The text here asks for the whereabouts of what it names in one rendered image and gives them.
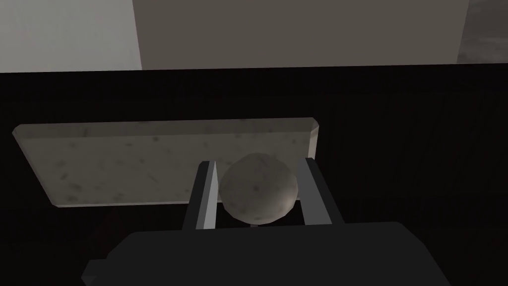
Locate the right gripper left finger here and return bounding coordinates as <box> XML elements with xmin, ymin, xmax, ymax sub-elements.
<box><xmin>182</xmin><ymin>160</ymin><xmax>219</xmax><ymax>231</ymax></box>

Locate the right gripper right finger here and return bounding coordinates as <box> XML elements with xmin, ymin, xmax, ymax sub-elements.
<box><xmin>297</xmin><ymin>157</ymin><xmax>345</xmax><ymax>226</ymax></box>

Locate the grey round knob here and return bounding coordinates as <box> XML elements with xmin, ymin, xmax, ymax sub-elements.
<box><xmin>218</xmin><ymin>152</ymin><xmax>300</xmax><ymax>225</ymax></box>

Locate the grey speckled drawer front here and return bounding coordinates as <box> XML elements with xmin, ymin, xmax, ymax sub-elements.
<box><xmin>11</xmin><ymin>117</ymin><xmax>320</xmax><ymax>209</ymax></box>

